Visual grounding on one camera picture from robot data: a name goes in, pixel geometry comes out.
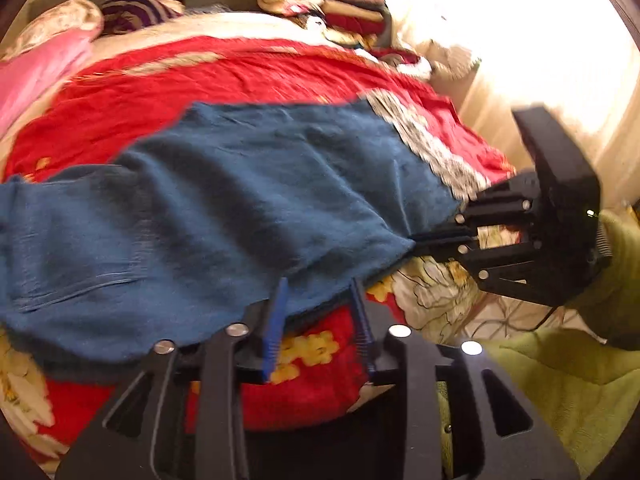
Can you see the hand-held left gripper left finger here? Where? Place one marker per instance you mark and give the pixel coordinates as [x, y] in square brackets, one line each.
[276, 332]

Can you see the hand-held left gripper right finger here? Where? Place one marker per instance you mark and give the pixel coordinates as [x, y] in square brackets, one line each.
[361, 320]

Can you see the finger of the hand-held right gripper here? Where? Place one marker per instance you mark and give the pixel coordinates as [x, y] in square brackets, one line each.
[500, 207]
[500, 260]

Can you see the blue denim pants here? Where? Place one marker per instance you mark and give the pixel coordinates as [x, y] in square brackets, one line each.
[225, 200]

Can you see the person's right forearm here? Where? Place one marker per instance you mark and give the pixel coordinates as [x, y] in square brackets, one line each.
[620, 270]

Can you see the cream curtain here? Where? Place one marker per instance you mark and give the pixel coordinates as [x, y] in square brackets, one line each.
[500, 100]

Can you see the white cloth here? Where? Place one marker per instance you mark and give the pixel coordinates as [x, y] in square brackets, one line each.
[452, 60]

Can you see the pile of folded clothes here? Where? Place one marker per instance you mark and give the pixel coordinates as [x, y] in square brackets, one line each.
[350, 5]

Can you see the red floral blanket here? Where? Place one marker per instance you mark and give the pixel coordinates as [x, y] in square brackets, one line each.
[200, 80]

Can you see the cream bed sheet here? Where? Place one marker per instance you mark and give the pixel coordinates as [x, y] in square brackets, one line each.
[225, 25]

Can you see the purple striped pillow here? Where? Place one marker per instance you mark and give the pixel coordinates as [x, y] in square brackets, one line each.
[132, 10]

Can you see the pink pillow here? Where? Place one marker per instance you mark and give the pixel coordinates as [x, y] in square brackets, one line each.
[30, 75]

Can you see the pale floral pillow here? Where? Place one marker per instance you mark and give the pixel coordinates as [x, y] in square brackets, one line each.
[60, 20]

